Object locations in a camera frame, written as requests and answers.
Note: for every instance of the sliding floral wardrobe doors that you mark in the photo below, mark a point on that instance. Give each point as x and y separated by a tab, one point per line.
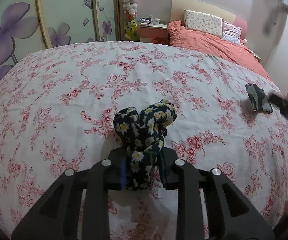
27	26

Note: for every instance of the hanging plush toy stack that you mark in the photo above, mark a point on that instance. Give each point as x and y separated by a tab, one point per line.
130	13

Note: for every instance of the floral white pillow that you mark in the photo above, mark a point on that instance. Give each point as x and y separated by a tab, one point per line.
206	23

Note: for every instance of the beige pink headboard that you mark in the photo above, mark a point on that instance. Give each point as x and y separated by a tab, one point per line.
178	6

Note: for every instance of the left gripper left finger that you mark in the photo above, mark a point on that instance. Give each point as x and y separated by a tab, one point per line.
55	215

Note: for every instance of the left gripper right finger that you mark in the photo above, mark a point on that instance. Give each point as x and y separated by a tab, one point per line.
230	215

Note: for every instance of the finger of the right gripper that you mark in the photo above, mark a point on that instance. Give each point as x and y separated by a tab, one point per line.
276	100

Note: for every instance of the coral red duvet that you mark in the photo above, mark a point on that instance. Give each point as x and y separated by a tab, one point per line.
213	45

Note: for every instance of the striped pink pillow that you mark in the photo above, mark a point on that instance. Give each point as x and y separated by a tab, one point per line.
231	33

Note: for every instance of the right bedside nightstand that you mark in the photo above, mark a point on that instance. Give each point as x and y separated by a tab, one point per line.
256	56

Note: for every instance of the pink left nightstand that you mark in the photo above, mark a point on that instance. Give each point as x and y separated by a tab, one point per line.
154	34

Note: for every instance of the black daisy floral cloth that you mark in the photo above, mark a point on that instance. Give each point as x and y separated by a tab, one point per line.
143	135

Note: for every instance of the floral pink white tablecloth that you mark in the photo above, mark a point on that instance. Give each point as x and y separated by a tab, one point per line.
57	108

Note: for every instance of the navy and grey pouch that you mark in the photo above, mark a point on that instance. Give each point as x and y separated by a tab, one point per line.
259	100

